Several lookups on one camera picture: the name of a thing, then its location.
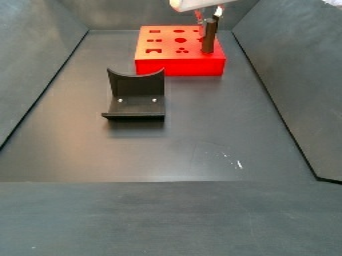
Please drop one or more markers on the red shape sorter block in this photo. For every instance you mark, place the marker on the red shape sorter block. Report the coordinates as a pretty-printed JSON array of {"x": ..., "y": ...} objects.
[{"x": 171, "y": 47}]

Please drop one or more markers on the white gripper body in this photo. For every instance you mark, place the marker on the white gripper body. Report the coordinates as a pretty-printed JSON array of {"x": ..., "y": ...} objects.
[{"x": 188, "y": 5}]

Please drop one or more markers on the black curved holder stand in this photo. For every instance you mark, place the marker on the black curved holder stand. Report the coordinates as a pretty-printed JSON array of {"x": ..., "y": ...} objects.
[{"x": 138, "y": 95}]

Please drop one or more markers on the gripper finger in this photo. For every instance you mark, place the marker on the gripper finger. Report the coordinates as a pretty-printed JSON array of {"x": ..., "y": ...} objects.
[
  {"x": 199, "y": 21},
  {"x": 218, "y": 13}
]

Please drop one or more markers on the black hexagon peg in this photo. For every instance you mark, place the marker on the black hexagon peg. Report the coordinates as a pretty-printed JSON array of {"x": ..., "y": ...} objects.
[{"x": 208, "y": 30}]

